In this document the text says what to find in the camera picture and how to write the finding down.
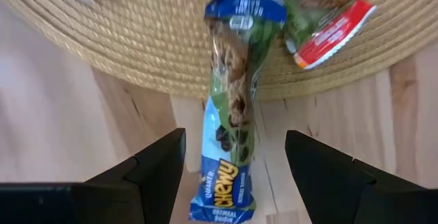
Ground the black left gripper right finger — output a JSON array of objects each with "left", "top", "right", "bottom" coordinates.
[{"left": 285, "top": 129, "right": 438, "bottom": 224}]

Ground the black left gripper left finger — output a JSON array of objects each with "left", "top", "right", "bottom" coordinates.
[{"left": 70, "top": 127, "right": 187, "bottom": 224}]

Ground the blue Quaker Chewy granola bar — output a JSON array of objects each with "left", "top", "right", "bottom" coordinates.
[{"left": 189, "top": 0, "right": 288, "bottom": 224}]

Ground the round woven straw placemat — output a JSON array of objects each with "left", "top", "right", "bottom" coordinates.
[{"left": 0, "top": 0, "right": 438, "bottom": 102}]

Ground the red Quaker Chewy granola bar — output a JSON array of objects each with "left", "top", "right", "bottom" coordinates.
[{"left": 270, "top": 0, "right": 377, "bottom": 71}]

